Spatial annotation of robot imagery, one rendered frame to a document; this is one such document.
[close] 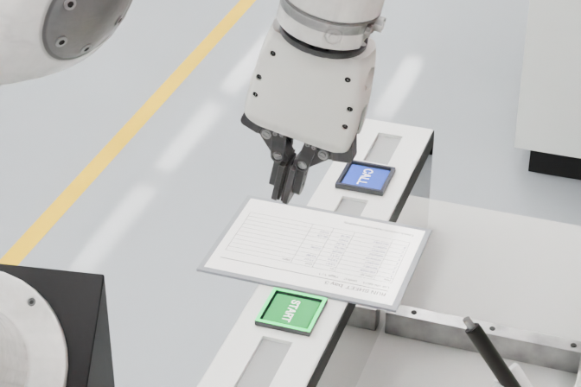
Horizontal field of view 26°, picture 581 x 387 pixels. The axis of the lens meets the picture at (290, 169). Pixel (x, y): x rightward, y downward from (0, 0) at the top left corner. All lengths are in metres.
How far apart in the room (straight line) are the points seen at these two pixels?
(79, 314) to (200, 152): 2.18
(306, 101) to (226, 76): 2.69
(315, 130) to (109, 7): 0.52
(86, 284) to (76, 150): 2.22
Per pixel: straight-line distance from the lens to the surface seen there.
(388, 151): 1.50
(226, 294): 2.85
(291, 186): 1.13
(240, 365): 1.17
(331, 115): 1.07
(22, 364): 1.19
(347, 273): 1.28
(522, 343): 1.39
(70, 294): 1.21
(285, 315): 1.22
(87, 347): 1.20
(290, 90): 1.07
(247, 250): 1.31
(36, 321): 1.21
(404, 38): 4.00
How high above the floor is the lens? 1.72
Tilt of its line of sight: 31 degrees down
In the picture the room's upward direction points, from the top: straight up
